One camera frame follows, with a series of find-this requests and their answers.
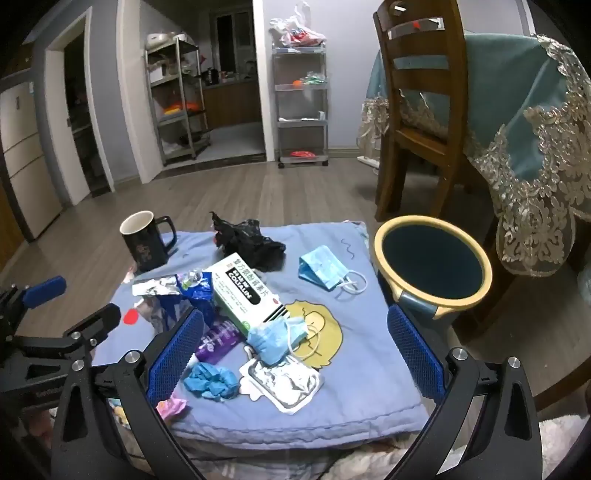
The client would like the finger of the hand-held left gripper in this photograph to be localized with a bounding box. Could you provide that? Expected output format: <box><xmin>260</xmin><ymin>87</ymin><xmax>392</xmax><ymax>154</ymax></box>
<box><xmin>0</xmin><ymin>276</ymin><xmax>68</xmax><ymax>340</ymax></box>
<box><xmin>11</xmin><ymin>302</ymin><xmax>122</xmax><ymax>367</ymax></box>

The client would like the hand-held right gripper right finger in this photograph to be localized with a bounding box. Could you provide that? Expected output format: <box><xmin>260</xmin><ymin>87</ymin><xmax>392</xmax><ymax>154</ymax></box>
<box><xmin>385</xmin><ymin>305</ymin><xmax>541</xmax><ymax>480</ymax></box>

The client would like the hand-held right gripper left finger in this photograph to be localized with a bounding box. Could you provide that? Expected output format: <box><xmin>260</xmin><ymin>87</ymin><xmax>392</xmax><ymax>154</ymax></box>
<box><xmin>51</xmin><ymin>308</ymin><xmax>206</xmax><ymax>480</ymax></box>

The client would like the blue rubber glove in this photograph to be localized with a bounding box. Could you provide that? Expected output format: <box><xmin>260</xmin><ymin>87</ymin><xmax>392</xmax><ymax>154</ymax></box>
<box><xmin>183</xmin><ymin>362</ymin><xmax>239</xmax><ymax>401</ymax></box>

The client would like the purple packet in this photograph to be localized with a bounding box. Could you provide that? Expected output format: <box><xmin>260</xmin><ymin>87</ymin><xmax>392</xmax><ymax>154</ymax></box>
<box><xmin>195</xmin><ymin>319</ymin><xmax>244</xmax><ymax>365</ymax></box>

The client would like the pink wrapper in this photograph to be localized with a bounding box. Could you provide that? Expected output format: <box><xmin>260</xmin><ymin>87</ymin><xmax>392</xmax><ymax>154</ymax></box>
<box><xmin>156</xmin><ymin>398</ymin><xmax>189</xmax><ymax>420</ymax></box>

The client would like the blue foil snack wrapper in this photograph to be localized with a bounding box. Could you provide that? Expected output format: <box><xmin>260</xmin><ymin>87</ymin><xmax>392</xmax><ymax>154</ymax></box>
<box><xmin>152</xmin><ymin>271</ymin><xmax>218</xmax><ymax>333</ymax></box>

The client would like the small silver wrapper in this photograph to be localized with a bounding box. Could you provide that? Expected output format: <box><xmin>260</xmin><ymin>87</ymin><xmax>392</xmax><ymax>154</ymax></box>
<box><xmin>131</xmin><ymin>276</ymin><xmax>181</xmax><ymax>297</ymax></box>

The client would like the blue yellow-rimmed trash bin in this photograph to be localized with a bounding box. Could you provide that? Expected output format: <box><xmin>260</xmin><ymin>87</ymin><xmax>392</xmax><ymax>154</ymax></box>
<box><xmin>373</xmin><ymin>216</ymin><xmax>492</xmax><ymax>333</ymax></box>

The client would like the white green medicine box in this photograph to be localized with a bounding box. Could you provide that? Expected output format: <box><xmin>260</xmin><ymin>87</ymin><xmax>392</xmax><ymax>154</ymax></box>
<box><xmin>203</xmin><ymin>253</ymin><xmax>291</xmax><ymax>337</ymax></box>

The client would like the blue face mask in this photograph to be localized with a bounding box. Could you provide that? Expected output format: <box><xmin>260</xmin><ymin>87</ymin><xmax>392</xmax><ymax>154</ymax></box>
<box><xmin>298</xmin><ymin>244</ymin><xmax>369</xmax><ymax>296</ymax></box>
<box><xmin>246</xmin><ymin>315</ymin><xmax>324</xmax><ymax>367</ymax></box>

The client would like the silver foil packet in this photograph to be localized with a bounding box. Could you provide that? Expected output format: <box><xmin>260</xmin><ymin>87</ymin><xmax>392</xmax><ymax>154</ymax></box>
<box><xmin>238</xmin><ymin>355</ymin><xmax>324</xmax><ymax>415</ymax></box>

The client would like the black plastic bag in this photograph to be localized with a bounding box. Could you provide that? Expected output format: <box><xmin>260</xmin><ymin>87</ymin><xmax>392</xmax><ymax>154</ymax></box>
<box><xmin>209</xmin><ymin>211</ymin><xmax>287</xmax><ymax>273</ymax></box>

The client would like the blue printed blanket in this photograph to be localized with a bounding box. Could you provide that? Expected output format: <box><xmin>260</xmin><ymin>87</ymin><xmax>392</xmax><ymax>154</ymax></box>
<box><xmin>90</xmin><ymin>222</ymin><xmax>437</xmax><ymax>444</ymax></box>

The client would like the black mug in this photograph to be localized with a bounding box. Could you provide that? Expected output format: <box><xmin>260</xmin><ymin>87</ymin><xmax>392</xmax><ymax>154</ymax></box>
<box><xmin>119</xmin><ymin>210</ymin><xmax>178</xmax><ymax>273</ymax></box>

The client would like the beige refrigerator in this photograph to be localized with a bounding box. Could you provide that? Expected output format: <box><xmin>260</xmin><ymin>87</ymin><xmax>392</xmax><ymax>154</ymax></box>
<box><xmin>0</xmin><ymin>74</ymin><xmax>63</xmax><ymax>241</ymax></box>

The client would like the white fluffy rug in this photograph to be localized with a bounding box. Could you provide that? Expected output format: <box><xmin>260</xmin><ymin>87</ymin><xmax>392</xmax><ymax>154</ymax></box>
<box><xmin>536</xmin><ymin>413</ymin><xmax>591</xmax><ymax>480</ymax></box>

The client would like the metal shelf rack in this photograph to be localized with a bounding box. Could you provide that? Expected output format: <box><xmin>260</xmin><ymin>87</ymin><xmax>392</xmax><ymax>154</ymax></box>
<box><xmin>144</xmin><ymin>32</ymin><xmax>213</xmax><ymax>162</ymax></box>

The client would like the wooden chair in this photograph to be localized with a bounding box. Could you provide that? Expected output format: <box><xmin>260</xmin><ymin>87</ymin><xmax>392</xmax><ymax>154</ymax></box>
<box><xmin>373</xmin><ymin>0</ymin><xmax>467</xmax><ymax>222</ymax></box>

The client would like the grey rolling cart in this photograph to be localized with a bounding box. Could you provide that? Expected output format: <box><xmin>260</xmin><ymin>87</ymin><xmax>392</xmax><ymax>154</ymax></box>
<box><xmin>271</xmin><ymin>39</ymin><xmax>329</xmax><ymax>168</ymax></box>

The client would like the teal lace-trimmed tablecloth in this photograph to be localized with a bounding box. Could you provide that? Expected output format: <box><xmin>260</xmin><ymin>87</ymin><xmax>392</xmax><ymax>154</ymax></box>
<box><xmin>358</xmin><ymin>32</ymin><xmax>591</xmax><ymax>278</ymax></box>

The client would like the white plastic bag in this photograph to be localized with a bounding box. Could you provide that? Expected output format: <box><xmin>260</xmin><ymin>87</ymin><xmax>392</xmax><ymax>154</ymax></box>
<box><xmin>269</xmin><ymin>2</ymin><xmax>326</xmax><ymax>47</ymax></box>

